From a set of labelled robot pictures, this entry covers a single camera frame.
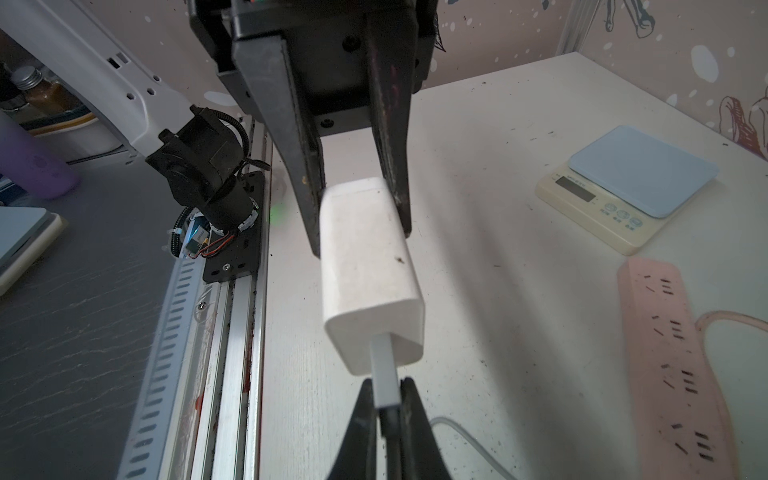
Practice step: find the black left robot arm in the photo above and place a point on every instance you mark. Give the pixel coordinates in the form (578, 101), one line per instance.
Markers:
(150, 115)

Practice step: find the white blue electronic scale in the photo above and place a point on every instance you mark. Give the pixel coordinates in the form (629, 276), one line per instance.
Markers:
(625, 186)

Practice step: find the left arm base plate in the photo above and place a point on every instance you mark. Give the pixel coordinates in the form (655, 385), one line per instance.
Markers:
(242, 256)

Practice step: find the white usb charger adapter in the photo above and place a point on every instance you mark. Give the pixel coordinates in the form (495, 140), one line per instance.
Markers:
(369, 282)

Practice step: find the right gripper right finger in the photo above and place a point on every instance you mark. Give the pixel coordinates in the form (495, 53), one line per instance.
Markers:
(418, 451)

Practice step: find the aluminium front rail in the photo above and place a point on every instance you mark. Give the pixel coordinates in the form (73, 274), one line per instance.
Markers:
(198, 412)

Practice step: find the pink power strip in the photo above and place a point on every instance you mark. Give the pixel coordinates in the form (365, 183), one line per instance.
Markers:
(683, 428)

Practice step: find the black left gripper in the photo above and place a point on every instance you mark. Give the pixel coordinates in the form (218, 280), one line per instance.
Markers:
(328, 55)

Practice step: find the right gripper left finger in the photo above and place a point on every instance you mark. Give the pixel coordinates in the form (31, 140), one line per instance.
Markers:
(356, 458)

